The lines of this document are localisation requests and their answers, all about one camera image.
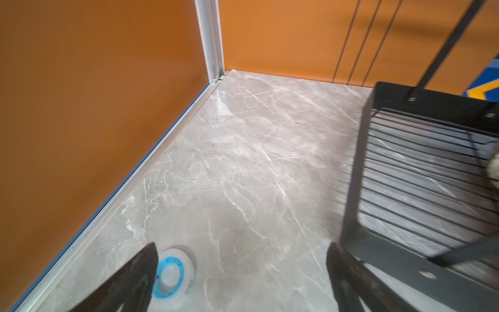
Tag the black wire dish rack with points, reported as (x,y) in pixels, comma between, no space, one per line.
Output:
(423,202)

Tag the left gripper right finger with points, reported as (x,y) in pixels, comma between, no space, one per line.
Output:
(355,286)

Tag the brown floral patterned bowl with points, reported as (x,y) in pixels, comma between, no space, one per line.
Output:
(492,169)

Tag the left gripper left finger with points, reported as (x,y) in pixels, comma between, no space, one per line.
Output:
(129,289)

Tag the blue white tape roll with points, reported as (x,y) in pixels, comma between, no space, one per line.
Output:
(173,280)

